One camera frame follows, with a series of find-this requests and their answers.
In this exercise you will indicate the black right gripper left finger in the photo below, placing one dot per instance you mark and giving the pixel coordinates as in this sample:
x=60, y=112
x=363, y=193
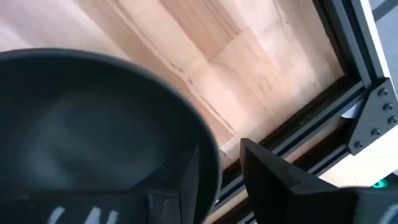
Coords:
x=174, y=199

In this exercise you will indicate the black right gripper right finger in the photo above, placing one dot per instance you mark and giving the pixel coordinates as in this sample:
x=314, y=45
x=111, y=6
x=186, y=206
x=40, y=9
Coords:
x=280, y=193

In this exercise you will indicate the black bowl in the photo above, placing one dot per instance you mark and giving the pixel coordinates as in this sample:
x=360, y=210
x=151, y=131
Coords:
x=93, y=124

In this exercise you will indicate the black aluminium table frame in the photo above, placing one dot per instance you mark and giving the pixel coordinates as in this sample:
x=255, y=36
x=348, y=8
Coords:
x=311, y=115

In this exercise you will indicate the black corner bracket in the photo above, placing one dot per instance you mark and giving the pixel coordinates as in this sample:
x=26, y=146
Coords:
x=373, y=118

